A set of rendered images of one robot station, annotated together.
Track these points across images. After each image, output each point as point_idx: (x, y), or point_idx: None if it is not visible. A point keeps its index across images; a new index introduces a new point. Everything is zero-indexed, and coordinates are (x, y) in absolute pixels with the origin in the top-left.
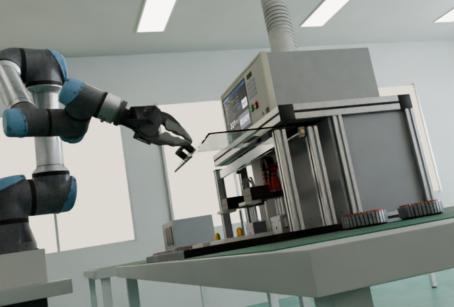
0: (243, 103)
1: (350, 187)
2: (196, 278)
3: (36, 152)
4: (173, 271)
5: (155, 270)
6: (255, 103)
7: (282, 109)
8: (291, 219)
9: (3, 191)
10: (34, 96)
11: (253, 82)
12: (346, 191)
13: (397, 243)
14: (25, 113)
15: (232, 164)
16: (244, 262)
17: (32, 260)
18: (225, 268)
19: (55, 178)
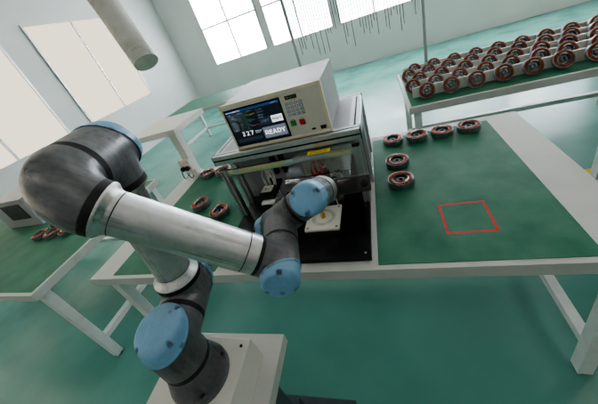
0: (274, 118)
1: (370, 161)
2: (460, 274)
3: (162, 269)
4: (387, 273)
5: (314, 275)
6: (303, 121)
7: (360, 130)
8: (367, 196)
9: (187, 340)
10: None
11: (299, 103)
12: (368, 165)
13: None
14: (295, 256)
15: (262, 165)
16: (584, 265)
17: (250, 358)
18: (538, 268)
19: (201, 277)
